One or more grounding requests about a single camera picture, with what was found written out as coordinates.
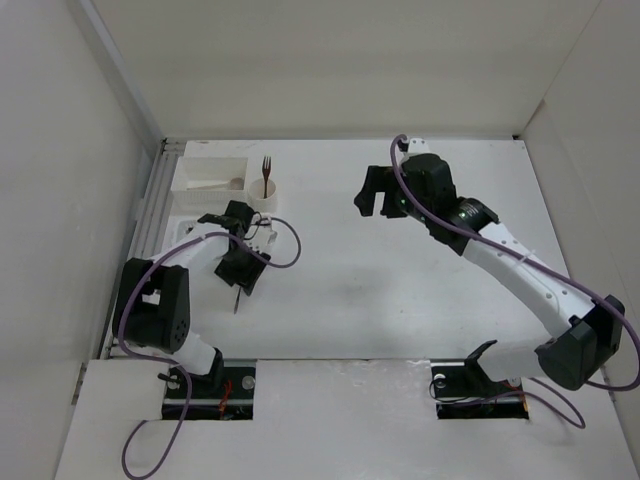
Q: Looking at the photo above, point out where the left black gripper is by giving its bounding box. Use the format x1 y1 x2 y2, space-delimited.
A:
217 241 268 294

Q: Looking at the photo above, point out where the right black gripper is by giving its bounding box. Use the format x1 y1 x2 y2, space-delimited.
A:
353 165 432 224

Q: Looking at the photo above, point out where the small silver fork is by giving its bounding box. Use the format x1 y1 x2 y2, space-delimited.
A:
233 287 243 315

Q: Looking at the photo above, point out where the beige wooden spoon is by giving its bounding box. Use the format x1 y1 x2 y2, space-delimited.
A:
186 177 244 191

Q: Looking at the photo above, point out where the brown wooden fork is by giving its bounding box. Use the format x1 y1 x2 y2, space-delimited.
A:
261 156 272 199

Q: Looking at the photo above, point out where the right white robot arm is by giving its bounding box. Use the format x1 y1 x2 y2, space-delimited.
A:
354 153 624 394

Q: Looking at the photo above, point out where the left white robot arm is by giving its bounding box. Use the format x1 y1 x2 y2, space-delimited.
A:
112 201 274 397

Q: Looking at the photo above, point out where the white round cup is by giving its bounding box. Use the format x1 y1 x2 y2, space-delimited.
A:
247 179 278 214

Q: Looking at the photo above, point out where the white perforated basket tray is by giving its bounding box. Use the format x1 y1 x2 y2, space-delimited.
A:
167 213 275 251

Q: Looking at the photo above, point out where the white rectangular box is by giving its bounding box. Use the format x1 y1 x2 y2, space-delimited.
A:
170 156 248 211

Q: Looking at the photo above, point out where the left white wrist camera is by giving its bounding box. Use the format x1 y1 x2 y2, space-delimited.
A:
244 218 277 255

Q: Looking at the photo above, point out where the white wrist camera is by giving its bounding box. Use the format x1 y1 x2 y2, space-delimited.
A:
244 218 277 255
399 137 431 156

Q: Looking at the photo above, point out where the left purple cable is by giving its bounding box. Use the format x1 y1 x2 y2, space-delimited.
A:
115 215 302 474

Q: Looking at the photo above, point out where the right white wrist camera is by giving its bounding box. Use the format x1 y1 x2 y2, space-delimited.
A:
399 137 431 156

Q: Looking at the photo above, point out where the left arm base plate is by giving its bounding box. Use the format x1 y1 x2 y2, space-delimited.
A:
158 360 257 421

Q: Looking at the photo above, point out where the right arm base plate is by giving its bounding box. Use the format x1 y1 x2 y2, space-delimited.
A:
429 360 529 420

